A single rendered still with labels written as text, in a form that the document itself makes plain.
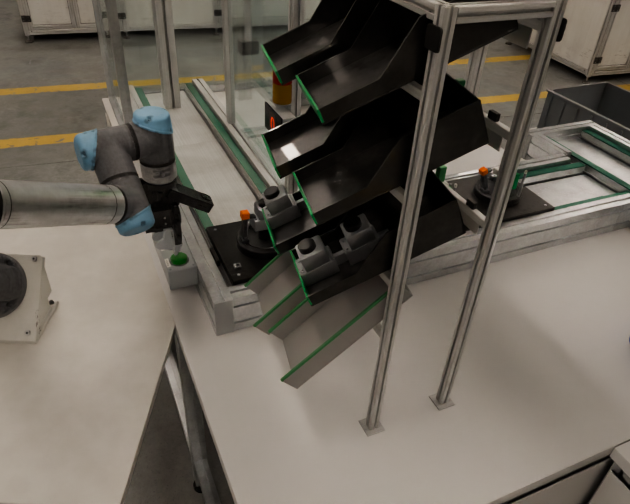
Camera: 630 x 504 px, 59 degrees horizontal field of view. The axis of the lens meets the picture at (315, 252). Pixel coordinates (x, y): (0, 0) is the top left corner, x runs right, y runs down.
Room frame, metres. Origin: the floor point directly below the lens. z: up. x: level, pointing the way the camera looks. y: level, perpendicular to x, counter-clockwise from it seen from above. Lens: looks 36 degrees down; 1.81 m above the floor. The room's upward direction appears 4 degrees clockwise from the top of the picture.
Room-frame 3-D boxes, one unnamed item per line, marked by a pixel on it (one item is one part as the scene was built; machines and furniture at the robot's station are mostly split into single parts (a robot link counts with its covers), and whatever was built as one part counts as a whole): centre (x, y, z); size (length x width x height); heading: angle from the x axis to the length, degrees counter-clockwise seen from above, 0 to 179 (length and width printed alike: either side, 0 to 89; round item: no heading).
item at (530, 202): (1.49, -0.54, 1.01); 0.24 x 0.24 x 0.13; 26
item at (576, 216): (1.38, -0.30, 0.91); 1.24 x 0.33 x 0.10; 116
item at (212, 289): (1.34, 0.39, 0.91); 0.89 x 0.06 x 0.11; 26
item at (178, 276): (1.14, 0.36, 0.93); 0.21 x 0.07 x 0.06; 26
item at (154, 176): (1.07, 0.35, 1.21); 0.08 x 0.08 x 0.05
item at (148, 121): (1.07, 0.35, 1.29); 0.09 x 0.08 x 0.11; 126
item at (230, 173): (1.44, 0.24, 0.91); 0.84 x 0.28 x 0.10; 26
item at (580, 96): (2.62, -1.44, 0.73); 0.62 x 0.42 x 0.23; 26
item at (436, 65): (0.89, -0.14, 1.26); 0.36 x 0.21 x 0.80; 26
